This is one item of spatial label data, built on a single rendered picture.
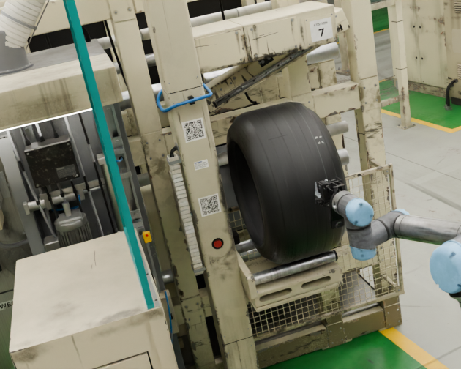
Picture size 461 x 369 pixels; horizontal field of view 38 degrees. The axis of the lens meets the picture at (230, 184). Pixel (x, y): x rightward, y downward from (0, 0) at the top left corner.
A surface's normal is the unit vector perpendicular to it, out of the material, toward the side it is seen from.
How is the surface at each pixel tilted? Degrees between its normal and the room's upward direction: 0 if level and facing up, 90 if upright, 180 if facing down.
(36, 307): 0
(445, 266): 83
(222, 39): 90
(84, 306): 0
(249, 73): 90
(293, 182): 69
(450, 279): 83
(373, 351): 0
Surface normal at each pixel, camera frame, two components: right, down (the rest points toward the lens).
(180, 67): 0.26, 0.32
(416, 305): -0.18, -0.91
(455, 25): -0.89, 0.31
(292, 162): 0.11, -0.25
